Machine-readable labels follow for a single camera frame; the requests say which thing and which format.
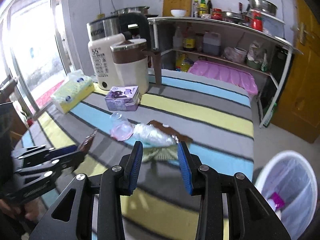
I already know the pink storage box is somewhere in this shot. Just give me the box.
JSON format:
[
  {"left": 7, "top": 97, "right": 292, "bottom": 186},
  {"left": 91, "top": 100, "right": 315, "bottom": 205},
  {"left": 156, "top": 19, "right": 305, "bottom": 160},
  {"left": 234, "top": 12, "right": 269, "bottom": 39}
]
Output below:
[{"left": 187, "top": 60, "right": 258, "bottom": 95}]

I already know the translucent plastic container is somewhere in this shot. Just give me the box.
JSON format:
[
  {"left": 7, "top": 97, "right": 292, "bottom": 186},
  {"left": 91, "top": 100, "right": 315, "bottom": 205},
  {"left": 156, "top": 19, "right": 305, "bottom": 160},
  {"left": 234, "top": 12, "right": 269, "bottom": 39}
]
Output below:
[{"left": 260, "top": 15, "right": 285, "bottom": 37}]

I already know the yellow label sauce bottle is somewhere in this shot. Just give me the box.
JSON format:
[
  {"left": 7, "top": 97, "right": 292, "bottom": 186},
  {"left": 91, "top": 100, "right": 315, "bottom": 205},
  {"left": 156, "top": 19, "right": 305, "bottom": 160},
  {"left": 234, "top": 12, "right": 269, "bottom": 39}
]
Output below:
[{"left": 183, "top": 29, "right": 196, "bottom": 52}]

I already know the clear plastic bottle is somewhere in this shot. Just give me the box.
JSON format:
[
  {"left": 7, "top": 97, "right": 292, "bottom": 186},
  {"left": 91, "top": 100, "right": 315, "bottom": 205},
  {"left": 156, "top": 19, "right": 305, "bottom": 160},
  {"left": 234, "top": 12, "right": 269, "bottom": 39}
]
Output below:
[{"left": 172, "top": 26, "right": 184, "bottom": 50}]

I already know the steel pan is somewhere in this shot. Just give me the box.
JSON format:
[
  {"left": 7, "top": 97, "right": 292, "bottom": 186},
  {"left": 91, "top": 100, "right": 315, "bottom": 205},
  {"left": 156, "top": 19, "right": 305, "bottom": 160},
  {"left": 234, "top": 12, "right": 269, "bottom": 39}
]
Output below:
[{"left": 221, "top": 11, "right": 244, "bottom": 23}]

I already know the green snack packet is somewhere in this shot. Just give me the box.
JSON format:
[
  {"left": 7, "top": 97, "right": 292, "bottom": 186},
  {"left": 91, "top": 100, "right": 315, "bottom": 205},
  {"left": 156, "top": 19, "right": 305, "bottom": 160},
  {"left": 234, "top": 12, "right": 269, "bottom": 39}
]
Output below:
[{"left": 142, "top": 146, "right": 179, "bottom": 162}]

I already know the brass door handle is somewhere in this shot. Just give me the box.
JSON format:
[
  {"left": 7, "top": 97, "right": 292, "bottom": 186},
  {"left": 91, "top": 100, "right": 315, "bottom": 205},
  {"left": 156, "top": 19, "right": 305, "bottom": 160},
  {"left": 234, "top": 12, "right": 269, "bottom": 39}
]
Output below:
[{"left": 291, "top": 22, "right": 315, "bottom": 44}]

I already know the purple foil wrapper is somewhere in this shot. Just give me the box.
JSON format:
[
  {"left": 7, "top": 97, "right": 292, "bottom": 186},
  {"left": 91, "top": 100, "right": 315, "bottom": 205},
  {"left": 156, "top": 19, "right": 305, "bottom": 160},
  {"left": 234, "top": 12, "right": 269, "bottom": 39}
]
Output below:
[{"left": 267, "top": 192, "right": 286, "bottom": 209}]

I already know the purple carton box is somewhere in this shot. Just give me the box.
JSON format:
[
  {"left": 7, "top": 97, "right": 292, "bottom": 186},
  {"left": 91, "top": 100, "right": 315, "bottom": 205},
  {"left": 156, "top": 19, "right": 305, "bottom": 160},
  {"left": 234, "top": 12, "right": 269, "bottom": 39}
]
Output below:
[{"left": 104, "top": 86, "right": 140, "bottom": 112}]

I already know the white round trash bin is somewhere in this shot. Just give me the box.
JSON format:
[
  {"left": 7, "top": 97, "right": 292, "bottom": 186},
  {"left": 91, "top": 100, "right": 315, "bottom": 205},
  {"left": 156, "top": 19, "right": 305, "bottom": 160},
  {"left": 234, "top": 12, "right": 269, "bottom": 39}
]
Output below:
[{"left": 254, "top": 150, "right": 318, "bottom": 240}]

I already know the stainless steel appliance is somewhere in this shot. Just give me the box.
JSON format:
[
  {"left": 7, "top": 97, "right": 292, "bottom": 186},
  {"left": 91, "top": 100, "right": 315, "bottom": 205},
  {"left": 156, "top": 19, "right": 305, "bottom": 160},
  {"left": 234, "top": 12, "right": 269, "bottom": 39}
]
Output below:
[{"left": 87, "top": 12, "right": 150, "bottom": 55}]

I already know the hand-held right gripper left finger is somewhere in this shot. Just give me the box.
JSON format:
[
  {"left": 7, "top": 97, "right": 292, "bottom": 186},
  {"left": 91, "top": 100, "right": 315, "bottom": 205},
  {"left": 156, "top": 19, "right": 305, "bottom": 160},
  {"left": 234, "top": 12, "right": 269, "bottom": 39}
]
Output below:
[{"left": 30, "top": 141, "right": 144, "bottom": 240}]

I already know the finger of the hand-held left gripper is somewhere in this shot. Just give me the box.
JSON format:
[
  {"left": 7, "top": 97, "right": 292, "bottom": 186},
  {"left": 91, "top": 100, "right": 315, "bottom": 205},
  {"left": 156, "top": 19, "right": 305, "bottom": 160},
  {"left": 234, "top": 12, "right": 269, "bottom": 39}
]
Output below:
[
  {"left": 11, "top": 144, "right": 78, "bottom": 167},
  {"left": 15, "top": 152, "right": 87, "bottom": 180}
]

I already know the wooden door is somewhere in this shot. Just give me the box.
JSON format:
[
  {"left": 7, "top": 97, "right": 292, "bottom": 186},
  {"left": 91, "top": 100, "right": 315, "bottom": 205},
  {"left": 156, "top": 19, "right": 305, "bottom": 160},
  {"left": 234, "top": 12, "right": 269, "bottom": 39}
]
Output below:
[{"left": 271, "top": 0, "right": 320, "bottom": 144}]

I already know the white window frame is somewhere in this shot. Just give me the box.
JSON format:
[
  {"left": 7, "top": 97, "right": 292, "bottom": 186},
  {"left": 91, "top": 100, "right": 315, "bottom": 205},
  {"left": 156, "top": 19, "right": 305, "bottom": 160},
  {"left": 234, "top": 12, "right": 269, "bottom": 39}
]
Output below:
[{"left": 51, "top": 0, "right": 77, "bottom": 73}]

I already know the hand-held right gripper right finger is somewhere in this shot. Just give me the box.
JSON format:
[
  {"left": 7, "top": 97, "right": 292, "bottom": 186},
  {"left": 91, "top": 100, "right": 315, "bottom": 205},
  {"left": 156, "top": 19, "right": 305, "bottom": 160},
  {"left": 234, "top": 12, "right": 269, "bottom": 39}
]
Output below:
[{"left": 177, "top": 141, "right": 292, "bottom": 240}]

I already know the tissue pack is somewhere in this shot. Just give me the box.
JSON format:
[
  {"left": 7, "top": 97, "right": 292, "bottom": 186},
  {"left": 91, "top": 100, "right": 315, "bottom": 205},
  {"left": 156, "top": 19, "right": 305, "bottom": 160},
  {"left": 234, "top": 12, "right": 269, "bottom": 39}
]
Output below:
[{"left": 51, "top": 70, "right": 95, "bottom": 114}]

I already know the red doormat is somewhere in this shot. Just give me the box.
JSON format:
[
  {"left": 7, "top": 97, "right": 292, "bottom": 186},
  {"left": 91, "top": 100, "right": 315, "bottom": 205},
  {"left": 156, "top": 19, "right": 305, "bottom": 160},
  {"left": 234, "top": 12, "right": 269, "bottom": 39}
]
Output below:
[{"left": 35, "top": 80, "right": 65, "bottom": 110}]

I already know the red squeeze bottle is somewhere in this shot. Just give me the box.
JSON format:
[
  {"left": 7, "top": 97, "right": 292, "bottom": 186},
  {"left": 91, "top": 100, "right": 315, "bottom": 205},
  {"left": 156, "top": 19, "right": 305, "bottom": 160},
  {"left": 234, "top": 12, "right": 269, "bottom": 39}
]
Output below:
[{"left": 251, "top": 11, "right": 263, "bottom": 32}]

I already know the crumpled plastic bag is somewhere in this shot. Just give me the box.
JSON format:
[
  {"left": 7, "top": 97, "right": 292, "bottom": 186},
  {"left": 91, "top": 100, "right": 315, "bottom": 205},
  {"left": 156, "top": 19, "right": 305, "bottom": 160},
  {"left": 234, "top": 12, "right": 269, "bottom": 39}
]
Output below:
[{"left": 246, "top": 41, "right": 269, "bottom": 70}]

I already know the clear plastic lidded cup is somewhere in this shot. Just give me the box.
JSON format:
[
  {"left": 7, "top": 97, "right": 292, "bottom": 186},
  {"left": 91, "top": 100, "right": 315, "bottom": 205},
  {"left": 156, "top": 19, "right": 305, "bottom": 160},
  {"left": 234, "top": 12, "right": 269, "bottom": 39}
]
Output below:
[{"left": 110, "top": 111, "right": 134, "bottom": 140}]

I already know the clear plastic bag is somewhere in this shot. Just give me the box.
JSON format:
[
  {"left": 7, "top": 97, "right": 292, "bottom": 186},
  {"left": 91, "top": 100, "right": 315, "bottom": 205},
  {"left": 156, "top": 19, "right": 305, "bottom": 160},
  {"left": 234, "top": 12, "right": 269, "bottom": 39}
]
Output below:
[{"left": 132, "top": 123, "right": 179, "bottom": 148}]

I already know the dark liquid jug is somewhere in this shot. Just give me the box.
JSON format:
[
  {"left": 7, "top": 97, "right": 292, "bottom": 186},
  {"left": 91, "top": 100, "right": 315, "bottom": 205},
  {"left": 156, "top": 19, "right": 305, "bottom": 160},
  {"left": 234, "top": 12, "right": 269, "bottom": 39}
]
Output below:
[{"left": 202, "top": 31, "right": 222, "bottom": 55}]

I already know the striped tablecloth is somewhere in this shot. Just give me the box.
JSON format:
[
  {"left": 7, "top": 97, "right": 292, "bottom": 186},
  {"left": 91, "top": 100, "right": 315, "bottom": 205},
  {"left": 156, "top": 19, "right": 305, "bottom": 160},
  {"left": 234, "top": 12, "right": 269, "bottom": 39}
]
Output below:
[{"left": 14, "top": 69, "right": 254, "bottom": 240}]

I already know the white plastic tub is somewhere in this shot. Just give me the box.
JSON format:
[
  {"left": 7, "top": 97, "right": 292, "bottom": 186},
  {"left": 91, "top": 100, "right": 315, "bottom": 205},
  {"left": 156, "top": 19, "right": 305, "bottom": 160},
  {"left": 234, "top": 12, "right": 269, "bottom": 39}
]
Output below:
[{"left": 232, "top": 47, "right": 248, "bottom": 64}]

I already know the white storage shelf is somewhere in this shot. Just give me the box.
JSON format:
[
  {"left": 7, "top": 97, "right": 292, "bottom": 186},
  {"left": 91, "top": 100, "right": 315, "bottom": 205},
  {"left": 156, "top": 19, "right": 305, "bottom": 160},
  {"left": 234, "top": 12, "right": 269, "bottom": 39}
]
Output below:
[{"left": 147, "top": 16, "right": 304, "bottom": 129}]

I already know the brown and cream kettle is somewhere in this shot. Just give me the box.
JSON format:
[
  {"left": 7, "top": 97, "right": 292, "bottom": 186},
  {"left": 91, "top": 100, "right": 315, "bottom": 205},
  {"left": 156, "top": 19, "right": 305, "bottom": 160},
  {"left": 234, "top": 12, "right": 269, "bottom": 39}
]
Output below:
[{"left": 110, "top": 38, "right": 162, "bottom": 95}]

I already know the bamboo cutting board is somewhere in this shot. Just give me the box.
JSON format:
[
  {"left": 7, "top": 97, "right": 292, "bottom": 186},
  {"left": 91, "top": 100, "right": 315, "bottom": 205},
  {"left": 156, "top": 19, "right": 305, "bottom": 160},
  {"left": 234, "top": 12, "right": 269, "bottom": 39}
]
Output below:
[{"left": 162, "top": 0, "right": 193, "bottom": 17}]

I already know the person's left hand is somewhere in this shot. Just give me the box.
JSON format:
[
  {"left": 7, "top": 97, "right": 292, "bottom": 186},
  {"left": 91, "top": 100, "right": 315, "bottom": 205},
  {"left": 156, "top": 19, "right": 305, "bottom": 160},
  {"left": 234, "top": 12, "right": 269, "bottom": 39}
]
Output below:
[{"left": 15, "top": 199, "right": 38, "bottom": 221}]

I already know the white thermal kettle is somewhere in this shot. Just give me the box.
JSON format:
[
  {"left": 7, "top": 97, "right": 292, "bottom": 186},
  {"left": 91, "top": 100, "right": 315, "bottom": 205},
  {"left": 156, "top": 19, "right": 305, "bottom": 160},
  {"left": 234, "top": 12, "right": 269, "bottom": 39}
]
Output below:
[{"left": 87, "top": 34, "right": 125, "bottom": 90}]

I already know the steel mixing bowl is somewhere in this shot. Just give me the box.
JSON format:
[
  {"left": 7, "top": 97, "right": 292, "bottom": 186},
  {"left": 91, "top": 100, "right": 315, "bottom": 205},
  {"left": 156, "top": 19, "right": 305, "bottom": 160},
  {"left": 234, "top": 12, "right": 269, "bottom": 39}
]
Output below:
[{"left": 247, "top": 0, "right": 278, "bottom": 17}]

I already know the dark brown foil wrapper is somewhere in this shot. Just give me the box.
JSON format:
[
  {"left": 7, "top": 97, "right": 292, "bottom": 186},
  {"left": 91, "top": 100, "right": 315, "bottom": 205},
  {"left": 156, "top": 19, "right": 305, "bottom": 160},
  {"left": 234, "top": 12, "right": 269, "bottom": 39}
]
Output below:
[{"left": 76, "top": 129, "right": 98, "bottom": 160}]

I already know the flat brown wrapper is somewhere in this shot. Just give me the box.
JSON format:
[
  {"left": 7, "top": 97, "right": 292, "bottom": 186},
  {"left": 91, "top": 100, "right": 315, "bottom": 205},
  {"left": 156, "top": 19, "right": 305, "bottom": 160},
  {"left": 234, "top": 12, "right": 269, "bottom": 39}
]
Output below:
[{"left": 147, "top": 120, "right": 193, "bottom": 143}]

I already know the steel pot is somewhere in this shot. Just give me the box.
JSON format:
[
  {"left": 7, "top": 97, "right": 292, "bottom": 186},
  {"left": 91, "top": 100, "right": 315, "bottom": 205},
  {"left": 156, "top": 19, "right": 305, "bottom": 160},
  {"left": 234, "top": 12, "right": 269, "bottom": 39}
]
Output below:
[{"left": 111, "top": 6, "right": 150, "bottom": 15}]

